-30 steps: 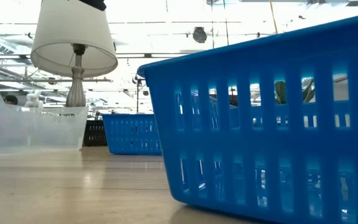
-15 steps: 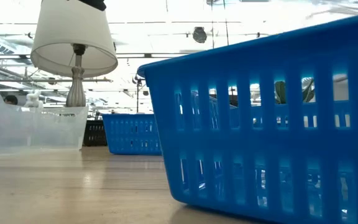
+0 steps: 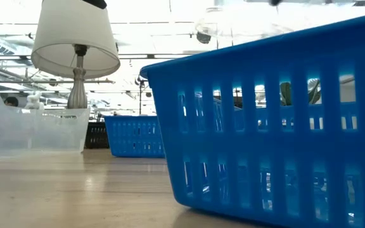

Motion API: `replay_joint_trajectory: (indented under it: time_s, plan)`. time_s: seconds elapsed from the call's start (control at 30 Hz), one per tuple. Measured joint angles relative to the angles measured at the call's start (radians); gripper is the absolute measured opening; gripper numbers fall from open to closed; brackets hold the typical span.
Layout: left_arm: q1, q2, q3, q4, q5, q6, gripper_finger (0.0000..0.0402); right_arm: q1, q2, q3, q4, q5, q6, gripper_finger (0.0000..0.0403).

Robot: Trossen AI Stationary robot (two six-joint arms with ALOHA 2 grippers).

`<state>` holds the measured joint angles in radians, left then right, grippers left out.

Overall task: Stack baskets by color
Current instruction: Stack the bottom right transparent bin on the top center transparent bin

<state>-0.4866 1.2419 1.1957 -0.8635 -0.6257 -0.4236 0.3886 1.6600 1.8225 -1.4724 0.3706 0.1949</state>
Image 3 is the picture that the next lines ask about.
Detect white figurine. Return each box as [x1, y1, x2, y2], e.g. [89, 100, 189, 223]
[25, 91, 45, 110]

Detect person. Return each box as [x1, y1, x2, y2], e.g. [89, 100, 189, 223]
[4, 96, 19, 108]

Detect green plant leaves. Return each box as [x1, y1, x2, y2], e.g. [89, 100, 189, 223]
[279, 79, 322, 106]

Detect thin black stand pole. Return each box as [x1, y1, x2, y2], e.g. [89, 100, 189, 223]
[137, 77, 145, 115]

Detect large blue plastic basket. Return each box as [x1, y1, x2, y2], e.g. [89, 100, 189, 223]
[139, 11, 365, 228]

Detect clear plastic bag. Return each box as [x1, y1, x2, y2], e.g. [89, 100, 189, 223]
[0, 103, 91, 161]

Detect dark ceiling dome fixture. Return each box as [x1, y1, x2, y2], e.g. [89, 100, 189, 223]
[196, 30, 212, 45]

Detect white-shade silver table lamp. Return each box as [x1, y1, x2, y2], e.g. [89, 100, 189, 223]
[30, 0, 121, 110]

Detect small black plastic basket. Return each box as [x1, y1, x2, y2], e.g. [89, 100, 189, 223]
[84, 122, 110, 149]

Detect black overhead fixture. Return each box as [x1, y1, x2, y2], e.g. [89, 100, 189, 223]
[81, 0, 108, 10]

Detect small blue plastic basket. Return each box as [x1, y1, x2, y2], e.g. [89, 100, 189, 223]
[104, 115, 166, 158]

